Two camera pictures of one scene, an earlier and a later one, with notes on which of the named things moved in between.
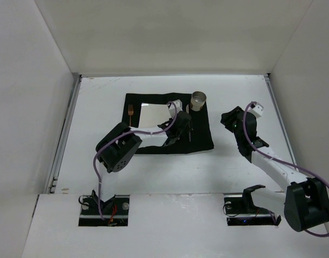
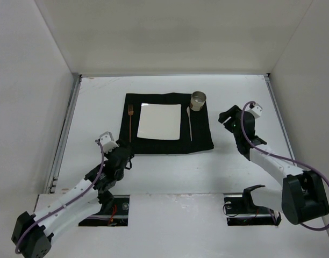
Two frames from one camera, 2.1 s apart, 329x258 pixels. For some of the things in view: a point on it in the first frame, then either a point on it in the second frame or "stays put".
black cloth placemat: [201, 138] stays put
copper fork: [130, 112] stays put
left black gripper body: [185, 124] → [124, 155]
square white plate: [151, 115] stays put
